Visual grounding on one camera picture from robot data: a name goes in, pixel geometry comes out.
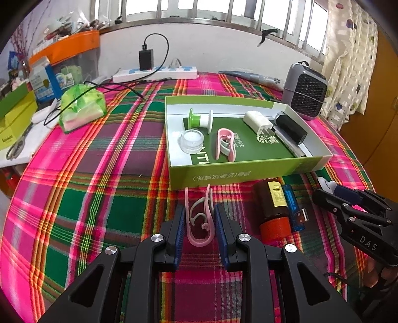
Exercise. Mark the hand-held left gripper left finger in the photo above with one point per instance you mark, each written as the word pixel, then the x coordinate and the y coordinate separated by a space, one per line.
pixel 179 236

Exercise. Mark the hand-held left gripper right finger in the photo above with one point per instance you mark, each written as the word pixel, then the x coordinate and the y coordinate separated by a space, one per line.
pixel 221 236

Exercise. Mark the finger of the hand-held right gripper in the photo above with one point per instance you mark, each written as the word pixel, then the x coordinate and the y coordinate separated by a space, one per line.
pixel 348 192
pixel 329 202

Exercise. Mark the white panda-shaped gadget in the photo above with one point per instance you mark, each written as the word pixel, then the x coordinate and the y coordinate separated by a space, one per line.
pixel 326 185

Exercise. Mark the pink plastic clip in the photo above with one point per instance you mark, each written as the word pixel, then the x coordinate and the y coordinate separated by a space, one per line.
pixel 199 241
pixel 225 133

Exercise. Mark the silver metal bar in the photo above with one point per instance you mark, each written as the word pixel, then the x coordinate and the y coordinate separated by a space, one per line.
pixel 293 147

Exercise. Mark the green cardboard box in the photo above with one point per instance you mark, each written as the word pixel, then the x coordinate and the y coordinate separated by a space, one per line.
pixel 245 174

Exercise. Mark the translucent white round jar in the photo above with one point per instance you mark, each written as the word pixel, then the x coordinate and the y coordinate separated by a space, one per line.
pixel 190 141

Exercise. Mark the white wall charger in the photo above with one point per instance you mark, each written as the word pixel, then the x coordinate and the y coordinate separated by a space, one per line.
pixel 256 122

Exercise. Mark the person's right hand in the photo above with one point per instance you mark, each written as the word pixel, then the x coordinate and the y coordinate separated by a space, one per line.
pixel 377 273

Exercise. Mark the blue usb stick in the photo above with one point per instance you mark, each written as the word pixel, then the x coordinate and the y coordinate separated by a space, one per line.
pixel 290 202

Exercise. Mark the brown bottle orange cap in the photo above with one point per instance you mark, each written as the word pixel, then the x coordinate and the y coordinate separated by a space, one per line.
pixel 273 214

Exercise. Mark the wooden cabinet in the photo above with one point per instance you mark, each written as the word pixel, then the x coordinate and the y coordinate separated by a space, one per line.
pixel 373 124

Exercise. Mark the black power brick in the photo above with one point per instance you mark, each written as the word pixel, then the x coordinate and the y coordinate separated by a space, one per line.
pixel 292 129

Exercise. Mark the plaid tablecloth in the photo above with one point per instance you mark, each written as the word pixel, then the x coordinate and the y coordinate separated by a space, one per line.
pixel 99 192

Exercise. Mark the grey small fan heater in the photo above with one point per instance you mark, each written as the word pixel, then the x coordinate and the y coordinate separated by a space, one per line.
pixel 306 90

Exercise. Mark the green white spool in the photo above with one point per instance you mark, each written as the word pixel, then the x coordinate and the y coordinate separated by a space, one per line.
pixel 199 121

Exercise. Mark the patterned cream curtain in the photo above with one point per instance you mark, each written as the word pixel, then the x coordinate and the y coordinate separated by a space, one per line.
pixel 351 59

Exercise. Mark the grey folded umbrella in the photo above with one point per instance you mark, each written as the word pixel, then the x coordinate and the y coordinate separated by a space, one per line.
pixel 252 77

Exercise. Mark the green plastic bag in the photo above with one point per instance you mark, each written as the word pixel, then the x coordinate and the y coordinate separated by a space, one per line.
pixel 80 107

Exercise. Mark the white power strip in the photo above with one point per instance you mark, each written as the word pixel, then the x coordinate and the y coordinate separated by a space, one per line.
pixel 168 74

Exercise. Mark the grey plug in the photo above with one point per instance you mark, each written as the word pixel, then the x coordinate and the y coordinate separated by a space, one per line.
pixel 175 63

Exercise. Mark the white side table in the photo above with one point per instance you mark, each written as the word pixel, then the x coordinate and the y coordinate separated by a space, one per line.
pixel 37 136

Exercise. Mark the black plugged-in adapter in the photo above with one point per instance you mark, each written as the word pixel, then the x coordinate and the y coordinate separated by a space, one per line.
pixel 146 60

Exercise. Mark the grey scissors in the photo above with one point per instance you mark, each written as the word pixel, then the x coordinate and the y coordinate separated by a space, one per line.
pixel 17 146

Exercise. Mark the yellow-green cardboard box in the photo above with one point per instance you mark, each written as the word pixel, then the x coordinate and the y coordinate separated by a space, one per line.
pixel 15 119

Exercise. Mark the blue white carton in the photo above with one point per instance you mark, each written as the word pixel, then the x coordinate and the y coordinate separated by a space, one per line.
pixel 45 82

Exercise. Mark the metal window grille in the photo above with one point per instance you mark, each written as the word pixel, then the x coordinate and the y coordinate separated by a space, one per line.
pixel 211 18

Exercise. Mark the storage bin with orange lid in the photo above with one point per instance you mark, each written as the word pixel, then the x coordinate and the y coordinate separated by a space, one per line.
pixel 76 43

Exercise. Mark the pile of assorted clutter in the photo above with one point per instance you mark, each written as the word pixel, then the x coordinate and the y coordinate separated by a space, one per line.
pixel 65 24

